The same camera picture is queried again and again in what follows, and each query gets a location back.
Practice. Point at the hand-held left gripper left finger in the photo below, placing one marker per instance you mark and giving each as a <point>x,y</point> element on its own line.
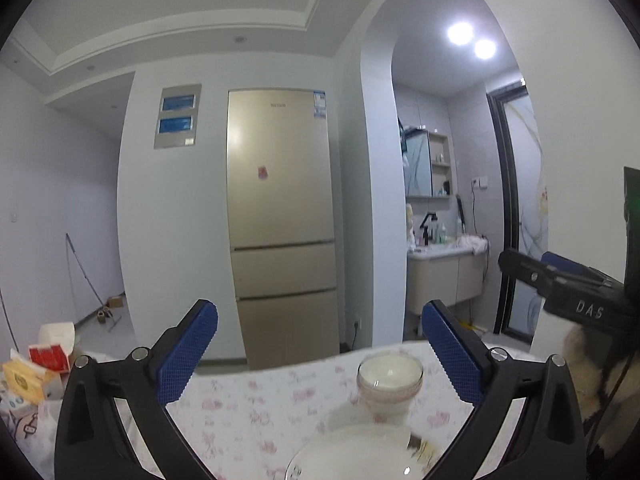
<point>190,350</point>

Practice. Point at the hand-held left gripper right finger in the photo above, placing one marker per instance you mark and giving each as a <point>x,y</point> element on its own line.
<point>455,355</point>

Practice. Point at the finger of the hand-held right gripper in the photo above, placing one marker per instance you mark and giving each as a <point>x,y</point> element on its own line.
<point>565,262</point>
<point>525,270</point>

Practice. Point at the white bowl dark rim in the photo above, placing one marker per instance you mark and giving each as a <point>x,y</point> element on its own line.
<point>390,372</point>

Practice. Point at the large cartoon print plate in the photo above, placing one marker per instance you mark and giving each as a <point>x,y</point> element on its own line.
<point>350,455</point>

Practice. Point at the pink towel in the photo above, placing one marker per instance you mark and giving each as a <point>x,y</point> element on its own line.
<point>472,244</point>

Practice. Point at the frosted glass sliding door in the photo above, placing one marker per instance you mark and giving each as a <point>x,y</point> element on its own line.
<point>525,210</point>

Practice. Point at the beige vanity cabinet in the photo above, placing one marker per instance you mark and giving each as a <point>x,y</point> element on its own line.
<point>440,280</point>

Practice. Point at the pink printed tablecloth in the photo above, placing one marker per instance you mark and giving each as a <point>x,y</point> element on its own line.
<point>260,400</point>

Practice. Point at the black hair tool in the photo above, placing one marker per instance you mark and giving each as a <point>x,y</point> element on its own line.
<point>458,215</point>

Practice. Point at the small cardboard box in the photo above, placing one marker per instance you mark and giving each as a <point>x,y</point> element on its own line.
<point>116,302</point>

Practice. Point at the mop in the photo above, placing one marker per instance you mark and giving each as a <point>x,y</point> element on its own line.
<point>105,316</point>

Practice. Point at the green bottle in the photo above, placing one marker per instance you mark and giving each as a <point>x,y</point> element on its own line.
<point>440,234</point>

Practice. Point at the black faucet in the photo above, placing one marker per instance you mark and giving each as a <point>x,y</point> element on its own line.
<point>426,230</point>

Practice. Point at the cream plush toy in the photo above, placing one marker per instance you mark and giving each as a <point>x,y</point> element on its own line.
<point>410,225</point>

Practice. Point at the white carton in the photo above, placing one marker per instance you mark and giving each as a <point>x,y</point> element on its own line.
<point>57,337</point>

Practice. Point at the red box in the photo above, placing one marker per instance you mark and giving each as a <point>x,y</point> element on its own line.
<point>50,357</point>

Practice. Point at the bathroom mirror cabinet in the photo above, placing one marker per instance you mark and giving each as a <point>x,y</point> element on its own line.
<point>425,165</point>

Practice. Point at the gold refrigerator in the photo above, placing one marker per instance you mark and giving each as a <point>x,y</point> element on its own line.
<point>280,220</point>

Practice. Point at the yellow packet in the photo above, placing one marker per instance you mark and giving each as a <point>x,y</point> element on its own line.
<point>25,380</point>

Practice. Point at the pink fridge magnet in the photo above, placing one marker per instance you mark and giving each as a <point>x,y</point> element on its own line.
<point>263,172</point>

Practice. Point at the bathroom ceiling light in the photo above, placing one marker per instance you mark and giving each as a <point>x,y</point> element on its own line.
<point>484,49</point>
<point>460,34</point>

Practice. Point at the bathroom wall socket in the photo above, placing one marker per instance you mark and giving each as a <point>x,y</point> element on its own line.
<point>478,183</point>

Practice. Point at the grey wall electrical panel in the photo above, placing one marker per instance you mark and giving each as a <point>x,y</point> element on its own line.
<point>176,117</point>

